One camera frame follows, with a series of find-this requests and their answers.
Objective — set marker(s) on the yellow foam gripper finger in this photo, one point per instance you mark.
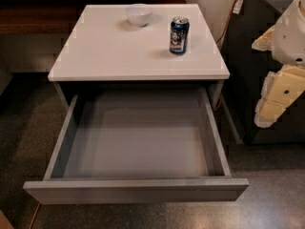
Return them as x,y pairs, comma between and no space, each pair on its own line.
280,90
265,42

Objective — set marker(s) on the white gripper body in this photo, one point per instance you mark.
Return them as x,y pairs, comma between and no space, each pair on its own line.
291,37

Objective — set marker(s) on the grey top drawer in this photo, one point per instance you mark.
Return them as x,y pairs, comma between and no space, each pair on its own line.
138,146

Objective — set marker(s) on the dark grey cabinet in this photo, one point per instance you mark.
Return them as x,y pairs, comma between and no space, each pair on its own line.
248,69

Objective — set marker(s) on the blue soda can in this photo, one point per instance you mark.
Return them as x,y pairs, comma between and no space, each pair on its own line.
179,35

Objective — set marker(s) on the white ceramic bowl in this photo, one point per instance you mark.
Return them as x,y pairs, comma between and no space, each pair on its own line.
139,15

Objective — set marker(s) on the white nightstand cabinet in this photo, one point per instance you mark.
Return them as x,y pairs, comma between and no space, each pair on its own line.
104,46

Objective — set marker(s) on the white tag on cable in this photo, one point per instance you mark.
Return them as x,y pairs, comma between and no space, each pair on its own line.
237,6

